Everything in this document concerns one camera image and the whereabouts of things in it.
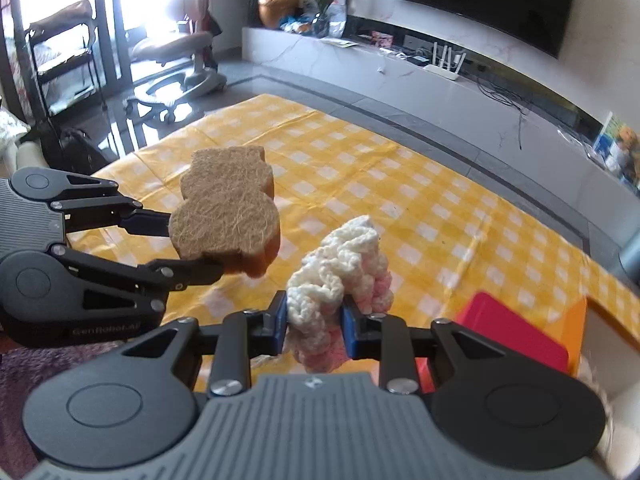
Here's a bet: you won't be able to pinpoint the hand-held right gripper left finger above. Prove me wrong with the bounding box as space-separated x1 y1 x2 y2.
122 292 289 399

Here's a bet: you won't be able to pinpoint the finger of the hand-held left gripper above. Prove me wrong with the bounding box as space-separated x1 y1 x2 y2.
50 172 174 239
51 244 226 309

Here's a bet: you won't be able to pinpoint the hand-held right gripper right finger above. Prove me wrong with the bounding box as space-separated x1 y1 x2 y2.
341 300 512 396

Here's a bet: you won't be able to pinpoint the clear bubble wrap bag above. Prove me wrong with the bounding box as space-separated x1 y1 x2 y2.
286 215 394 374

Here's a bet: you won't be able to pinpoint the brown loofah sponge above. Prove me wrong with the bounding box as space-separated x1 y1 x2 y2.
169 145 282 280

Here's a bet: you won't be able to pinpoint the orange cardboard box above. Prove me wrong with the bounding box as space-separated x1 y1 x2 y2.
562 295 640 387

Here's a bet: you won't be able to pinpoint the black bag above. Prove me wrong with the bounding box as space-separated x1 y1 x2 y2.
47 127 109 172

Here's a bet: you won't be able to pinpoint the purple fluffy rug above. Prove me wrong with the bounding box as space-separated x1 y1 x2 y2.
0 340 68 480

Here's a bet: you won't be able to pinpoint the yellow checkered tablecloth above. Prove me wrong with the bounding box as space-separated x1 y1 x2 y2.
80 94 640 396

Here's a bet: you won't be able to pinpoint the red square box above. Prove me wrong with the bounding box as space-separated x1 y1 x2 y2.
420 291 571 394

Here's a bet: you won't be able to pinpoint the black metal rack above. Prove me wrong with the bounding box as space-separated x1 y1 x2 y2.
27 0 109 122

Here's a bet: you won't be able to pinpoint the blue snack packets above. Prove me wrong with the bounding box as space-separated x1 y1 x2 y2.
280 10 314 36

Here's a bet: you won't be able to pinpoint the golden round vase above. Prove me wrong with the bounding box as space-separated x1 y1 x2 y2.
257 0 300 30

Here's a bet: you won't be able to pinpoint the white marble television cabinet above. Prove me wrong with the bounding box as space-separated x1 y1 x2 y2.
241 25 640 202

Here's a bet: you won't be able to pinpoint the white router with antennas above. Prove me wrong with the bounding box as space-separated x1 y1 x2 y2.
424 42 469 84

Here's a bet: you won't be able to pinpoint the grey metal trash can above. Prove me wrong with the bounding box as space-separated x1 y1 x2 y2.
619 241 640 282

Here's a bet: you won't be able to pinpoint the green printed card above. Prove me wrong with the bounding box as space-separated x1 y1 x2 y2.
592 112 640 182

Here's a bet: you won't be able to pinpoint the small teddy bear bouquet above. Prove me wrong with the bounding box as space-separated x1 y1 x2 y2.
617 127 640 182

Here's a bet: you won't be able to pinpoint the black cable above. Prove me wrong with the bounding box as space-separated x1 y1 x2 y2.
475 77 534 151

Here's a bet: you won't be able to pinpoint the black wall television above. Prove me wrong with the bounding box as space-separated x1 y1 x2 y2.
369 0 580 59

